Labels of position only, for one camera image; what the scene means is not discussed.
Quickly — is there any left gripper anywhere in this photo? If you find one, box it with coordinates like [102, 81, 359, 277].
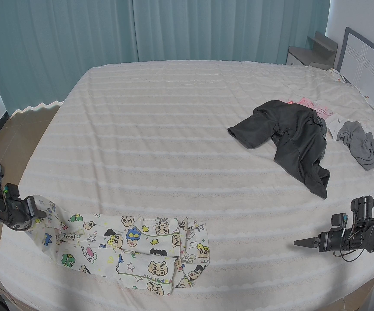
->
[7, 195, 50, 231]

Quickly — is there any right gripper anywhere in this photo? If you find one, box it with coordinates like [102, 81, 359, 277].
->
[293, 231, 350, 253]

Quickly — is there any white printed pyjama top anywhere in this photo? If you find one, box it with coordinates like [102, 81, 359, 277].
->
[25, 195, 211, 297]

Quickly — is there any bed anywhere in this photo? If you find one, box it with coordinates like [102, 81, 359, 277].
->
[0, 26, 374, 309]

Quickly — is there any black garment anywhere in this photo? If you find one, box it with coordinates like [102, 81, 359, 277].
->
[227, 100, 331, 200]

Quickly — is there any grey garment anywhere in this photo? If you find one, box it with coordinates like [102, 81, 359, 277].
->
[337, 121, 374, 171]

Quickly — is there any white garment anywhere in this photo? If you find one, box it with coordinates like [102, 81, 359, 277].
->
[326, 114, 346, 142]

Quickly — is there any pink garment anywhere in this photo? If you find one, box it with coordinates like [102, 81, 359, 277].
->
[287, 97, 334, 119]

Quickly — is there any blue-green curtain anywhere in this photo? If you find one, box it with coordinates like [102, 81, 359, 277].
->
[0, 0, 139, 113]
[131, 0, 332, 66]

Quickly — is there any grey bedside table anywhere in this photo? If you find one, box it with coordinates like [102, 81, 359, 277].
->
[287, 31, 339, 71]

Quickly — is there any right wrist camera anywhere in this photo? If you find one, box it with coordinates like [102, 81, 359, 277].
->
[332, 214, 350, 230]

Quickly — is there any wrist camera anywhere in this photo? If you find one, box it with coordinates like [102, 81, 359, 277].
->
[3, 183, 20, 203]
[332, 214, 350, 230]

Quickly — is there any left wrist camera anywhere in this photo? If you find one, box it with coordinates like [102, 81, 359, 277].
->
[3, 183, 20, 203]

